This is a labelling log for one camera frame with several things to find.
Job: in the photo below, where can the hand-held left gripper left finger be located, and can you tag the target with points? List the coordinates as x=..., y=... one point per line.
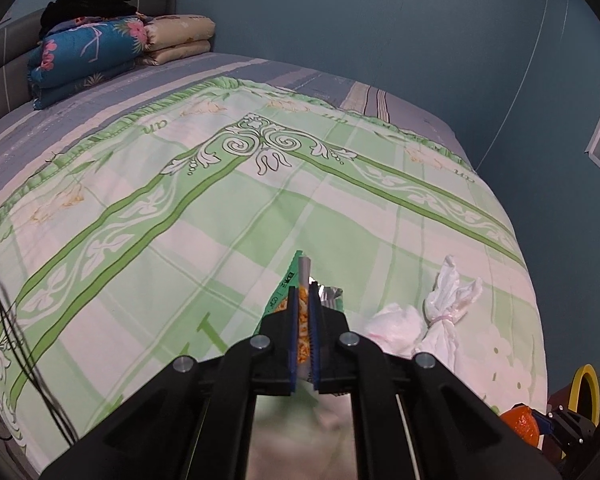
x=294, y=340

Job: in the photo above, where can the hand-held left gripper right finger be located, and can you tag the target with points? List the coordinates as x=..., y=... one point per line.
x=317, y=345

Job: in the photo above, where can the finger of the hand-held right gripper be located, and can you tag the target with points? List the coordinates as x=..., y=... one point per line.
x=544, y=421

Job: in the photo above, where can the orange mandarin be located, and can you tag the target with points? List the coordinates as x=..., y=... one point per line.
x=520, y=425

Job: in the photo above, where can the green snack packet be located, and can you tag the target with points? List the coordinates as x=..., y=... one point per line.
x=282, y=292

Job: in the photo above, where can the pink white crumpled tissue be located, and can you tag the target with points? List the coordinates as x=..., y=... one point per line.
x=395, y=327

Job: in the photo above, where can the green patterned blanket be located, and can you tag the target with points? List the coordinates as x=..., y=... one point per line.
x=230, y=240

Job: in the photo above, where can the white plastic bag bundle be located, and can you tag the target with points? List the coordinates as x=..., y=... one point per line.
x=447, y=300

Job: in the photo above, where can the beige folded quilt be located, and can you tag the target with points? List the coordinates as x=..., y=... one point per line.
x=182, y=30

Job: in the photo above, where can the blue floral folded quilt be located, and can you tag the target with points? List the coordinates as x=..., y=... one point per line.
x=90, y=47

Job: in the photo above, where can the black clothing pile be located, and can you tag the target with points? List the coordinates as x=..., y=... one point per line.
x=90, y=2

